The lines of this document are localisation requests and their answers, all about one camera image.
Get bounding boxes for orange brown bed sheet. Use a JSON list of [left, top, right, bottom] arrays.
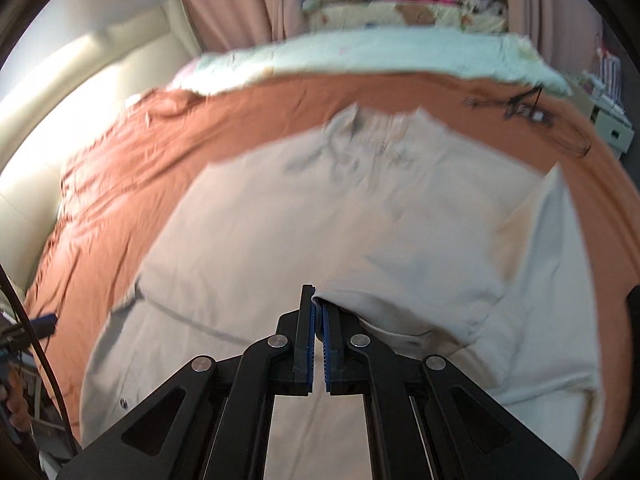
[[26, 73, 639, 474]]

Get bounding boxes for pink curtain right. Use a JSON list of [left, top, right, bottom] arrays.
[[508, 0, 603, 73]]

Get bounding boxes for person left hand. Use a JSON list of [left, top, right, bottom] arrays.
[[1, 367, 32, 434]]

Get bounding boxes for black charger cable on bed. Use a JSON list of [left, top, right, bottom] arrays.
[[462, 84, 594, 158]]

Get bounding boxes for light grey large garment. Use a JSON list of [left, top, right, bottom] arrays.
[[80, 106, 603, 472]]

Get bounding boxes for items on nightstand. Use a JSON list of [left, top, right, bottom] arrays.
[[582, 47, 623, 108]]

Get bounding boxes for white nightstand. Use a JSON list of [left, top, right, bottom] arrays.
[[573, 72, 634, 159]]

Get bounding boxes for bear print bedding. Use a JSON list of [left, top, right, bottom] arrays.
[[306, 0, 508, 34]]

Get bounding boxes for black cable right camera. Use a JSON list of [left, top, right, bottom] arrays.
[[0, 263, 84, 456]]

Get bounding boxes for cream padded headboard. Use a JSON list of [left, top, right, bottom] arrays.
[[1, 0, 201, 289]]

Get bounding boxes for pale green blanket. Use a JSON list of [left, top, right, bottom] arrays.
[[168, 26, 572, 96]]

